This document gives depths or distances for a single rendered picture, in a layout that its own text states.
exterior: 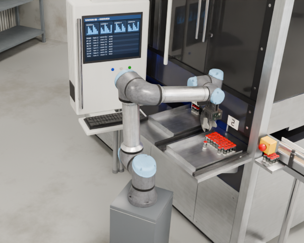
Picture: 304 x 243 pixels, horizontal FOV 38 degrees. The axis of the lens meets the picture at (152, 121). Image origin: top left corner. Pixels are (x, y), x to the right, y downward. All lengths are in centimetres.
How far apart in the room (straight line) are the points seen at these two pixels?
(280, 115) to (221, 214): 80
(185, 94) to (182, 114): 86
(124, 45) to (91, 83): 33
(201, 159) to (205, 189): 54
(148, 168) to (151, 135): 54
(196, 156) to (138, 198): 45
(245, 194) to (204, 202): 43
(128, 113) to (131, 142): 16
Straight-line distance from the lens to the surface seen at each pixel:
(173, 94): 201
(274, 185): 287
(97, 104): 300
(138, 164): 213
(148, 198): 222
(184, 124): 277
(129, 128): 215
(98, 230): 327
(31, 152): 413
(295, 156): 255
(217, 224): 301
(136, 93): 195
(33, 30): 678
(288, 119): 262
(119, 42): 288
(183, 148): 253
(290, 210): 271
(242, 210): 276
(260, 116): 241
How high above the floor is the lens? 223
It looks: 29 degrees down
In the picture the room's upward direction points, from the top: 3 degrees clockwise
